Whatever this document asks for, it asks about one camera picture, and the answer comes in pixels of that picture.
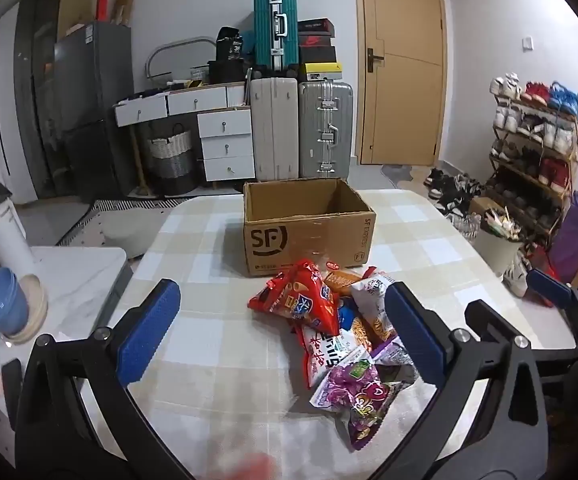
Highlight beige stacked plates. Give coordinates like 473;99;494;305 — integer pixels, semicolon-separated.
6;274;49;345

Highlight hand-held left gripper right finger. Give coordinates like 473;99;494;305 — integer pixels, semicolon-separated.
369;281;550;480

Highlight dark glass cabinet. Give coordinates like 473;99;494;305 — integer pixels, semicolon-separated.
14;0;70;201

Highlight blue bowl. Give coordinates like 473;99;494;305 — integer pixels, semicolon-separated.
0;266;30;337

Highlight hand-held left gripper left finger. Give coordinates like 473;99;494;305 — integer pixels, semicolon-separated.
14;279;196;480

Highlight blue sneakers pair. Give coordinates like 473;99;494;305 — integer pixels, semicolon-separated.
549;81;578;113

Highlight grey refrigerator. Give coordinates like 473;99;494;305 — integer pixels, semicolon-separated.
53;22;137;201

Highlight black paper bag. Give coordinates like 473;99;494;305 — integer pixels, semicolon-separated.
216;26;246;63

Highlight black storage box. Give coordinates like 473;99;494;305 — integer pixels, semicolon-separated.
208;60;250;85

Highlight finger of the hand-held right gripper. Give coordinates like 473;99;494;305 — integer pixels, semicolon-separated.
465;300;578;378
528;268;578;331

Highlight grey doormat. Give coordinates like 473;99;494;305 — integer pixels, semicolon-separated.
381;164;440;188

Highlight white marble side table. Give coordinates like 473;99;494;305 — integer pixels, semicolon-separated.
0;246;135;461

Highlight white sneakers pair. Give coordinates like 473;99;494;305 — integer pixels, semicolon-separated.
490;74;522;101

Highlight patterned black white rug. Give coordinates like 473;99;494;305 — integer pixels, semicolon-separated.
59;197;200;246

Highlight white wardrobe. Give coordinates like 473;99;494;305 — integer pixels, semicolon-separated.
0;2;40;206

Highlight wooden shoe rack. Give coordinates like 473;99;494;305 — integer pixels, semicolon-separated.
486;95;578;256

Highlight woven laundry basket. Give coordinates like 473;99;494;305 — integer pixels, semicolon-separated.
142;124;195;196

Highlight white stick snack bag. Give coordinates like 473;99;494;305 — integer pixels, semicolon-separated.
293;312;395;392

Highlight plain black shoe box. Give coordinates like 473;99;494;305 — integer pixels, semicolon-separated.
300;46;337;65

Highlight teal hard suitcase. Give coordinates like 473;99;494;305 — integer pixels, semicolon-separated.
254;0;300;72

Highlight beige hard suitcase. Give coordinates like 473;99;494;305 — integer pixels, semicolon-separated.
249;77;300;182

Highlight wooden door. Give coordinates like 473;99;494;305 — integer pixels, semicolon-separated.
354;0;444;166

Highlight slim brown carton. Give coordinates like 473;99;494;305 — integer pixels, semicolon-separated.
114;0;135;28

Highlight white drawer desk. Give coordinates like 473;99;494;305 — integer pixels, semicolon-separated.
114;82;257;183

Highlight brown cardboard box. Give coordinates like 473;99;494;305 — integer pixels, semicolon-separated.
242;178;377;277

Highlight red sneakers pair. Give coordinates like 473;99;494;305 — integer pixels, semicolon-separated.
521;80;552;103

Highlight oval mirror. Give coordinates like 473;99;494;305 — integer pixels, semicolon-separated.
145;36;217;83

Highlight white trash bin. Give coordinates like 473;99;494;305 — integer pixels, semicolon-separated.
474;210;524;276

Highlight black shoe box red stripe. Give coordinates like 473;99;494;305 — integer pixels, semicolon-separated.
298;19;334;36

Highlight silver hard suitcase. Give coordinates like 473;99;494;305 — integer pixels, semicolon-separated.
297;80;355;179

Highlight checked tablecloth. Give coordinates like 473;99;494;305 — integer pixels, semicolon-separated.
79;189;577;480

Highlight yellow and black shoe box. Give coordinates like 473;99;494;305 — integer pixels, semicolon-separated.
301;62;344;82

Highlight group of assorted sneakers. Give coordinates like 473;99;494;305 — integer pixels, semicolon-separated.
424;167;484;216

